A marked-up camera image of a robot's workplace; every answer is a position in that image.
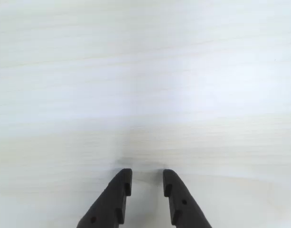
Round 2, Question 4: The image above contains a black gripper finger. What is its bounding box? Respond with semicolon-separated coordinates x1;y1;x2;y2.
162;168;213;228
76;168;133;228

